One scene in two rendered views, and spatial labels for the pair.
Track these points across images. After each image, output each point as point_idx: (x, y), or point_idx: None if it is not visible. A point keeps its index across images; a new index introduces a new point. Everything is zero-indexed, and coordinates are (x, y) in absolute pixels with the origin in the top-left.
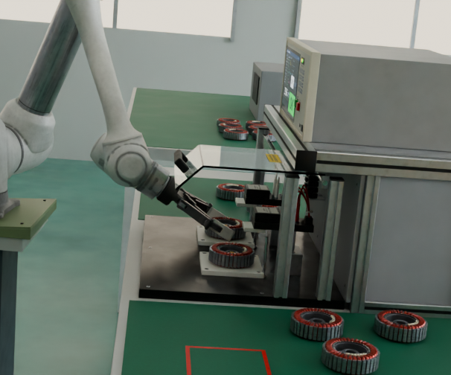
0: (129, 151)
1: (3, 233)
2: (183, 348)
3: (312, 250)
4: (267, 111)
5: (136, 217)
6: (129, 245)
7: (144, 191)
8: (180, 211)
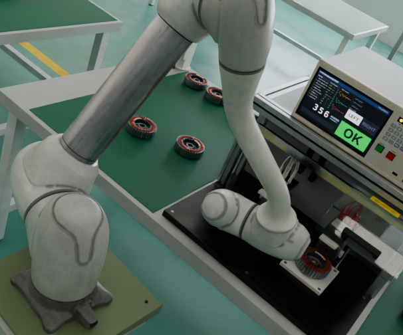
0: (307, 238)
1: (139, 323)
2: None
3: (294, 208)
4: (274, 111)
5: (147, 209)
6: (214, 269)
7: None
8: (152, 179)
